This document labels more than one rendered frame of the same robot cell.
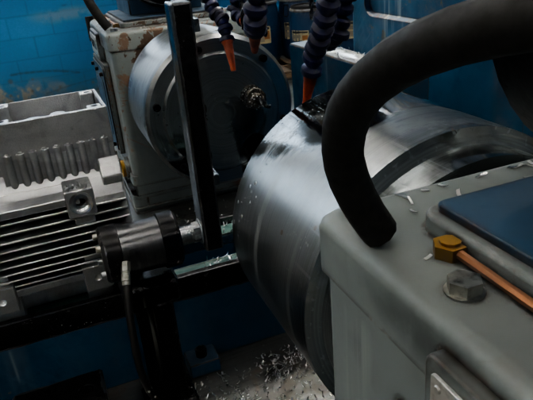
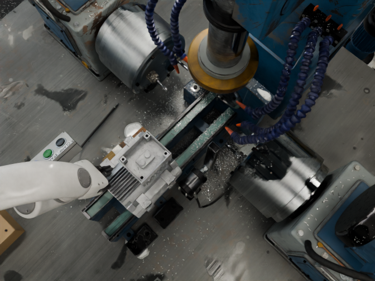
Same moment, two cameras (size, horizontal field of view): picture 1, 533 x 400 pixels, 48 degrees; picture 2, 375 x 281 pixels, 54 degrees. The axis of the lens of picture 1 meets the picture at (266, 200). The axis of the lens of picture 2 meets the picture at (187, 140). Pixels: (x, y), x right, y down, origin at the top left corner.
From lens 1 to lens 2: 0.98 m
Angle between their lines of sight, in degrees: 53
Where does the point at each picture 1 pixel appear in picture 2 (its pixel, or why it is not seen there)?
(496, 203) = (327, 232)
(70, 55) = not seen: outside the picture
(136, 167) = (97, 68)
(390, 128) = (289, 180)
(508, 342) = not seen: hidden behind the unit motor
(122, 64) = (86, 38)
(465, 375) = (326, 270)
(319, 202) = (273, 201)
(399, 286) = not seen: hidden behind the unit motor
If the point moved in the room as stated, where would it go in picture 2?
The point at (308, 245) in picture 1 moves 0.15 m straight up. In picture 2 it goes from (271, 209) to (284, 204)
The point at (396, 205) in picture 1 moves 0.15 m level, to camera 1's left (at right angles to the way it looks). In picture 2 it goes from (305, 226) to (256, 252)
